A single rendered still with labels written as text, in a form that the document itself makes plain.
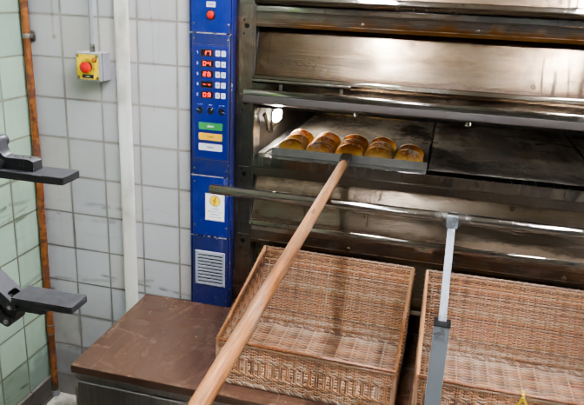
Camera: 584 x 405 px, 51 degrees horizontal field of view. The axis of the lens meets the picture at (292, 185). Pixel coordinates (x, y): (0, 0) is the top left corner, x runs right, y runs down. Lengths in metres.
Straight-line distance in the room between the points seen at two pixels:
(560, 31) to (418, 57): 0.42
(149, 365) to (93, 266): 0.69
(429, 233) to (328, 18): 0.80
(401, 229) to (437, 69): 0.55
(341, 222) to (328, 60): 0.56
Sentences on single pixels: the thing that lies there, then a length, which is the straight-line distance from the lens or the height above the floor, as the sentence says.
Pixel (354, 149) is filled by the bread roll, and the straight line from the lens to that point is 2.19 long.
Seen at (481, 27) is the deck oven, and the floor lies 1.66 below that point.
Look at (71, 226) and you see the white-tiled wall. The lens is 2.64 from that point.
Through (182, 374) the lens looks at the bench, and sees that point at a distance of 2.06.
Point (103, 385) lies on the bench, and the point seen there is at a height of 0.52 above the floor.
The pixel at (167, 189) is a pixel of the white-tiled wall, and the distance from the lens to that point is 2.38.
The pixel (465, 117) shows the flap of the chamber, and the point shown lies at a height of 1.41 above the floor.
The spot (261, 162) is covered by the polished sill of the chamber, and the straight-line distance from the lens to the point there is 2.21.
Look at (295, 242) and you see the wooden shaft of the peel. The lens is 1.41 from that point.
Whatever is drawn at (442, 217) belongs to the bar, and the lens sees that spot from 1.76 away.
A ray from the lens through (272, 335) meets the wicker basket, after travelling 2.23.
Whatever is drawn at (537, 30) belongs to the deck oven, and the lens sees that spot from 2.06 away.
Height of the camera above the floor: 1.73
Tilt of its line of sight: 17 degrees down
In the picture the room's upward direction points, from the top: 3 degrees clockwise
